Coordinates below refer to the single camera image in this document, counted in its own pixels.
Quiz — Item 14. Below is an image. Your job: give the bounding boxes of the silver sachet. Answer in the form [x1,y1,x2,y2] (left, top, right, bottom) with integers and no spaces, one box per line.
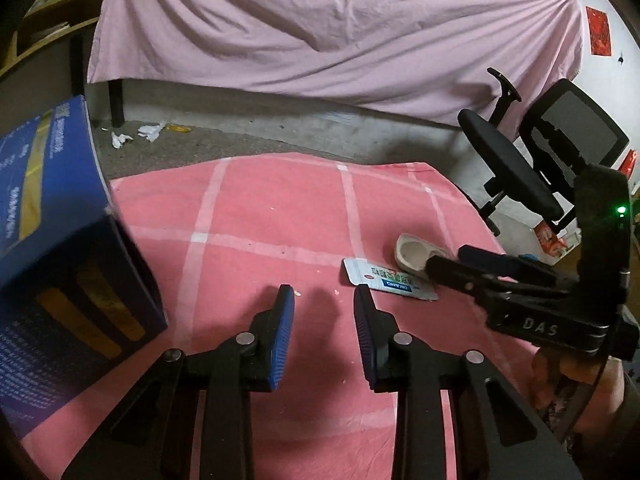
[341,257,440,302]

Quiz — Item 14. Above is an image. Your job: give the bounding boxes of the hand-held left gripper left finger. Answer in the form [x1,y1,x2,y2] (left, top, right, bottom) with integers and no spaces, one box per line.
[62,284,296,480]

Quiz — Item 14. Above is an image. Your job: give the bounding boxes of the pink hanging sheet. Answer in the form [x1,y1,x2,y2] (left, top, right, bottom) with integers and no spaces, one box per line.
[86,0,586,128]

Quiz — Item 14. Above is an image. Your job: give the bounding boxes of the person's right forearm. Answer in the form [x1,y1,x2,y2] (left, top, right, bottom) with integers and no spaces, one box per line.
[575,385,640,466]

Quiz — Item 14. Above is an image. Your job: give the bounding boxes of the blue cardboard box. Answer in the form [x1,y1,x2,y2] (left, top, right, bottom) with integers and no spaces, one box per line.
[0,94,169,438]

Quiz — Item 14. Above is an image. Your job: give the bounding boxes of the red snack packet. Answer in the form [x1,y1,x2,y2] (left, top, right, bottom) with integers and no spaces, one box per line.
[532,221,570,257]

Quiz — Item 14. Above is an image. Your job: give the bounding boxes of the black cable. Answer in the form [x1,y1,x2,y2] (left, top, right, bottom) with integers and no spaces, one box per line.
[560,305,626,441]

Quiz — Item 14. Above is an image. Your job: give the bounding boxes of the red paper wall decoration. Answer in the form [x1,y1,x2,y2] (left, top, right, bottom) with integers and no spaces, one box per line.
[586,6,613,57]

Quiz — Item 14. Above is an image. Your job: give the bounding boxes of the black office chair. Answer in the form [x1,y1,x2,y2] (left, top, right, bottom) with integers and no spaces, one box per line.
[457,67,631,236]

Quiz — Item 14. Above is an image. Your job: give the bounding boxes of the person's right hand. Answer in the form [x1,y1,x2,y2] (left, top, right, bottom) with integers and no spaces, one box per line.
[530,347,626,431]

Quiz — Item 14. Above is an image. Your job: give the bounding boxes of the stack of papers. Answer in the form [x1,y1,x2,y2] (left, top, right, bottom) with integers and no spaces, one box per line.
[30,22,71,43]

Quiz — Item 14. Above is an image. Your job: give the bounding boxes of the black table leg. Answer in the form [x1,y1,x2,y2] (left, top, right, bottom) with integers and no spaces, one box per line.
[108,79,125,128]

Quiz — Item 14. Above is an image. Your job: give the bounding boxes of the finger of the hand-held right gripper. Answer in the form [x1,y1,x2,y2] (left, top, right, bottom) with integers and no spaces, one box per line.
[424,254,507,307]
[457,244,577,286]

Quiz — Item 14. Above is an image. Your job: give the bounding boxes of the beige plastic tray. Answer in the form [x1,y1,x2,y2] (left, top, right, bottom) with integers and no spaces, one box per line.
[395,232,457,281]

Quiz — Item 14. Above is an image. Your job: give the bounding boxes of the pink checked cloth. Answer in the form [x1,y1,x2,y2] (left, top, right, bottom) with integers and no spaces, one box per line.
[20,152,566,480]

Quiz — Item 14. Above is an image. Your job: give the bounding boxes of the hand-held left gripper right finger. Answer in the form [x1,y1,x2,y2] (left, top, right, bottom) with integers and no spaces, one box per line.
[352,284,583,480]

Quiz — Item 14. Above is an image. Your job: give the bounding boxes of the wooden shelf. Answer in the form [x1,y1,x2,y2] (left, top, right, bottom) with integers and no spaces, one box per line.
[0,0,113,78]

